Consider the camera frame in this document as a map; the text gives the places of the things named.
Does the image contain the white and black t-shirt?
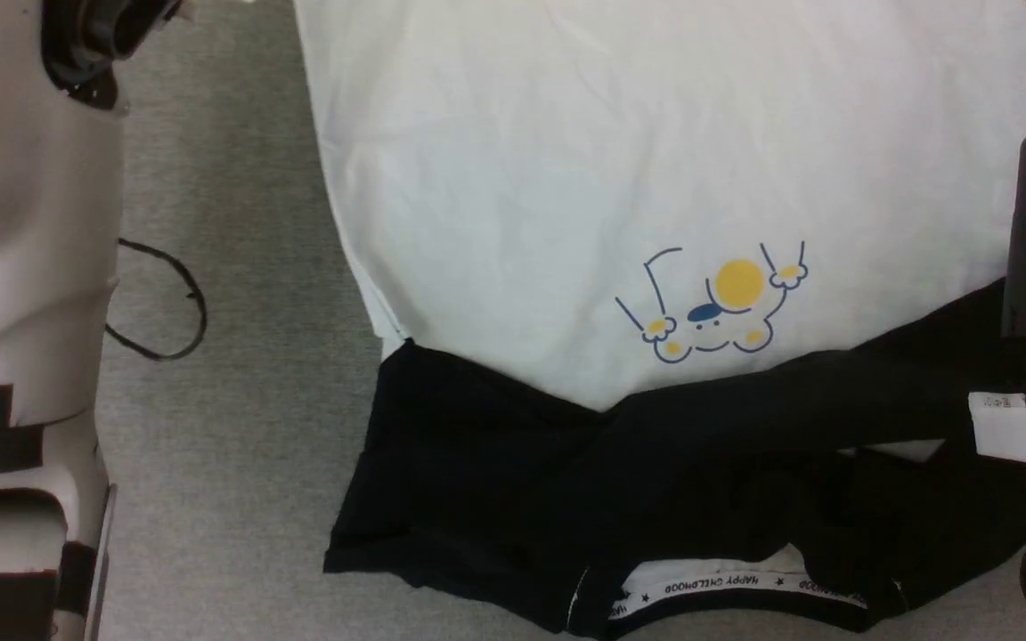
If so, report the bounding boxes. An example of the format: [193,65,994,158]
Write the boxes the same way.
[292,0,1026,641]

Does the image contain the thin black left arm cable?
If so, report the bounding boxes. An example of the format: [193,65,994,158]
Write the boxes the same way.
[105,238,208,362]

